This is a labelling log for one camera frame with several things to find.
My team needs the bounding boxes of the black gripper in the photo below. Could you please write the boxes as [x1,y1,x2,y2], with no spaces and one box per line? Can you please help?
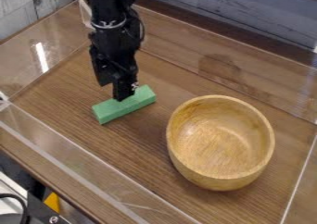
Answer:
[90,19,145,102]

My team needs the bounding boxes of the green foam block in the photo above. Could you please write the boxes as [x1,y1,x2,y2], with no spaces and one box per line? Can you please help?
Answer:
[93,85,157,124]

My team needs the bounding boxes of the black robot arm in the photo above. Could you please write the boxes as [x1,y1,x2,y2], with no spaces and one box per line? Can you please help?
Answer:
[88,0,145,101]

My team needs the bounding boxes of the brown wooden bowl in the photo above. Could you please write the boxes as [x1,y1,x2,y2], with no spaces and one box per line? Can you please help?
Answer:
[166,95,276,192]

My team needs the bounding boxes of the black and yellow base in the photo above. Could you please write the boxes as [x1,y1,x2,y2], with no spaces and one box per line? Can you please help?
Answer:
[27,184,88,224]

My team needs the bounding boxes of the clear acrylic corner bracket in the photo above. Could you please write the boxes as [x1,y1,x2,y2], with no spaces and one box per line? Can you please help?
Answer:
[78,0,93,29]

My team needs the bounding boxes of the clear acrylic front wall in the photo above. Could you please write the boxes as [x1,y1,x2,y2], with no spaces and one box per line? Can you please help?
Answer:
[0,100,200,224]

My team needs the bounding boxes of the black cable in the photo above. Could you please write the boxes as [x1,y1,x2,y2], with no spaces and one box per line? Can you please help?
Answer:
[0,193,30,224]

